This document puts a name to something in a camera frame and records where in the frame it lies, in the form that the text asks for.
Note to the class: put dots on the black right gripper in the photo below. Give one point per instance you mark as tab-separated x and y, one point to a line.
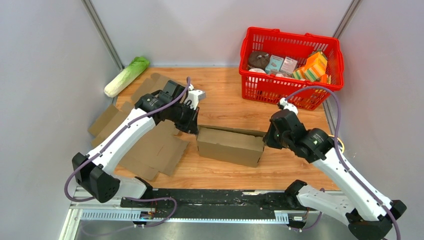
267	138

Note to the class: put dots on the brown cardboard box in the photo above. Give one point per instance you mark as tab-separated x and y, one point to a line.
232	145

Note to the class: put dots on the aluminium frame rail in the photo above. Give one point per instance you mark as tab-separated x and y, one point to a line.
112	211

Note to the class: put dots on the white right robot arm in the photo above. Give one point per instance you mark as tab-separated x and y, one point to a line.
368	214

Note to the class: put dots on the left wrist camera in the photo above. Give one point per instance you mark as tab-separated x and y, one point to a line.
194	97

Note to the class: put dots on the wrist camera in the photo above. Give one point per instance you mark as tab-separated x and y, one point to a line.
194	97
283	104

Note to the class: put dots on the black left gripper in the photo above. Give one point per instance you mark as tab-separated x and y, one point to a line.
191	126

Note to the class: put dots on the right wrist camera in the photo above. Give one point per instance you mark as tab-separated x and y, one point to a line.
283	104

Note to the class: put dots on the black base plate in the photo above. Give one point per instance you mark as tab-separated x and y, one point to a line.
216	203

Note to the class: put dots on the napa cabbage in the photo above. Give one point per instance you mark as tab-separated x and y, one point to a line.
126	76

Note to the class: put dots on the pink white packet box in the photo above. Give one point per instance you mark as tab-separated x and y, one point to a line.
288	66

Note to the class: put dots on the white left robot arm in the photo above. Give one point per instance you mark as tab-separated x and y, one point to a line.
93	173

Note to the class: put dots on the teal packet box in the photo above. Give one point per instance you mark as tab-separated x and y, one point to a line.
275	64

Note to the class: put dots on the brown round container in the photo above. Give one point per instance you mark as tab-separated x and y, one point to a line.
258	59

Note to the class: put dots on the orange yellow striped box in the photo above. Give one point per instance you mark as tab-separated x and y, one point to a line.
314	69

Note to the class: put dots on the cardboard sheet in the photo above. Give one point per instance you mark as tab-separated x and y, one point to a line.
159	151

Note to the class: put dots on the yellow blue tape roll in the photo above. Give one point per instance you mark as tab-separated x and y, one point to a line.
338	144

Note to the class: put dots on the red plastic basket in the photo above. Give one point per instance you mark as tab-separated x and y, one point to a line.
270	88

